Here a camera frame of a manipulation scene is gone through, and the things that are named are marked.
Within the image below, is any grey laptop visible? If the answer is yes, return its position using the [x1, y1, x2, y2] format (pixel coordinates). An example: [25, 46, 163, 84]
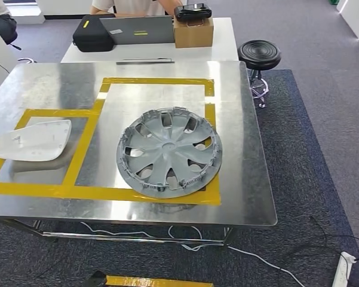
[100, 16, 176, 45]

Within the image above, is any black floor cable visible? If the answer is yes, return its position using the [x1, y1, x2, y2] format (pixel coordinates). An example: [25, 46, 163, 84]
[274, 215, 359, 274]

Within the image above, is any black handheld controller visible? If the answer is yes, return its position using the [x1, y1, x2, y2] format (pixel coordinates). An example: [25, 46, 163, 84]
[173, 3, 212, 23]

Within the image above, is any grey plastic wheel hubcap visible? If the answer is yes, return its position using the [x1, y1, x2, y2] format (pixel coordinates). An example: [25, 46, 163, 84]
[116, 106, 223, 200]

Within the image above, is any black round stool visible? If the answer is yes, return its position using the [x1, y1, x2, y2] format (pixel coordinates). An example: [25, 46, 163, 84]
[237, 39, 282, 109]

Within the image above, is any cardboard box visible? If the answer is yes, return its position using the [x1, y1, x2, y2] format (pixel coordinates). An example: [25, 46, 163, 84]
[173, 16, 214, 49]

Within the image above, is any person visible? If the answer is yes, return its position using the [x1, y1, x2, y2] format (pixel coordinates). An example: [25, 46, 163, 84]
[89, 0, 184, 19]
[0, 0, 19, 45]

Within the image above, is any white table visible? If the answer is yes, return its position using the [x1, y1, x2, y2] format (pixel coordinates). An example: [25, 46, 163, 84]
[61, 16, 239, 64]

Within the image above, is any white car mirror cover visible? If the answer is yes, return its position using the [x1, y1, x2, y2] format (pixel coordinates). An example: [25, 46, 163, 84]
[0, 119, 72, 163]

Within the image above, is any steel workbench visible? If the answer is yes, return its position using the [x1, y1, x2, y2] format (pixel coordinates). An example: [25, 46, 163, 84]
[0, 60, 278, 247]

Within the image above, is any white power strip cable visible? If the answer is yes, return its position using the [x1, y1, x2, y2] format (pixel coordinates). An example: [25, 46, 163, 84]
[79, 221, 306, 287]

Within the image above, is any yellow floor tape square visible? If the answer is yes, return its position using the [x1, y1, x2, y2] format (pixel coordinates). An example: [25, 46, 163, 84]
[105, 275, 214, 287]

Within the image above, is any white power strip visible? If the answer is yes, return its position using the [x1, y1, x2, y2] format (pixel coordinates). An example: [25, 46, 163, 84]
[331, 251, 357, 287]

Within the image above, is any black zip case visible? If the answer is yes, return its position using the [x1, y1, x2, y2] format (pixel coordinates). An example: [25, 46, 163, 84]
[72, 14, 116, 53]

